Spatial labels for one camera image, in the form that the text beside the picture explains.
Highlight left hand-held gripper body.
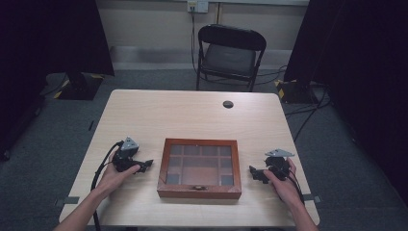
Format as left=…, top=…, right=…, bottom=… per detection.
left=112, top=137, right=144, bottom=173

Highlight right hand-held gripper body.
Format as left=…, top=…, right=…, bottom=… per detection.
left=264, top=148, right=295, bottom=182

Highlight wooden box with glass lid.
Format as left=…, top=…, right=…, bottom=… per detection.
left=156, top=138, right=242, bottom=200

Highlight person's right hand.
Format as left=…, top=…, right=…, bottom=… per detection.
left=263, top=157, right=303, bottom=208

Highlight person's left hand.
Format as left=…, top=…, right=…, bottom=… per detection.
left=95, top=155, right=142, bottom=197

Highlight black stand base yellow tape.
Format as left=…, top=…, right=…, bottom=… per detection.
left=52, top=71, right=106, bottom=101
left=274, top=78, right=319, bottom=105

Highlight black folding chair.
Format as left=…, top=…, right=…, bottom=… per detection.
left=195, top=23, right=268, bottom=93

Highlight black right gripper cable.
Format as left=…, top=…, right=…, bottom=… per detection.
left=286, top=174, right=306, bottom=205

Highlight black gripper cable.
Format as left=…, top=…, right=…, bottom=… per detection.
left=89, top=141, right=125, bottom=231
left=286, top=174, right=306, bottom=205

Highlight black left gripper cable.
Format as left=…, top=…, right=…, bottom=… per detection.
left=89, top=141, right=125, bottom=231

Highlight grey table bracket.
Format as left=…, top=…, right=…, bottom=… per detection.
left=302, top=193, right=322, bottom=204
left=53, top=195, right=81, bottom=208

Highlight black floor cables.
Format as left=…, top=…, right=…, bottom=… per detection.
left=256, top=64, right=333, bottom=142

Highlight white wall socket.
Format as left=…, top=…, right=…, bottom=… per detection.
left=187, top=0, right=210, bottom=14

